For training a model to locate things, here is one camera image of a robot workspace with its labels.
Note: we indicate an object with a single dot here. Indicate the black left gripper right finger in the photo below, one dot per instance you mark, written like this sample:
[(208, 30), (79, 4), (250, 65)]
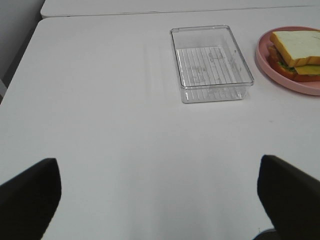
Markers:
[(290, 198)]

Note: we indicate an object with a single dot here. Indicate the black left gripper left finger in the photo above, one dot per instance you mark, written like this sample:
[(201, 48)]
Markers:
[(29, 201)]

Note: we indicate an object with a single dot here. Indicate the green lettuce leaf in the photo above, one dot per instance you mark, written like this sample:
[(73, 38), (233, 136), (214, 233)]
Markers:
[(286, 68)]

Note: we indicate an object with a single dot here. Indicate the yellow cheese slice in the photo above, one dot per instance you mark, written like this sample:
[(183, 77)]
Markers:
[(309, 69)]

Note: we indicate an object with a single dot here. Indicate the white bread slice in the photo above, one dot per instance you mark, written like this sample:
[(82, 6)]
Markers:
[(289, 75)]

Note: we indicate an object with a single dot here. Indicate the tray bacon strip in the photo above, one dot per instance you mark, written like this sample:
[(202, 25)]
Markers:
[(274, 54)]

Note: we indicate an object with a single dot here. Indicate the pink round plate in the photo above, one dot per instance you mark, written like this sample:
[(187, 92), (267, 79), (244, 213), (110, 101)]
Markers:
[(262, 54)]

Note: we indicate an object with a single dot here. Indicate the clear left plastic tray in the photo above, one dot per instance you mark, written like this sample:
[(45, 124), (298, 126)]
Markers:
[(209, 64)]

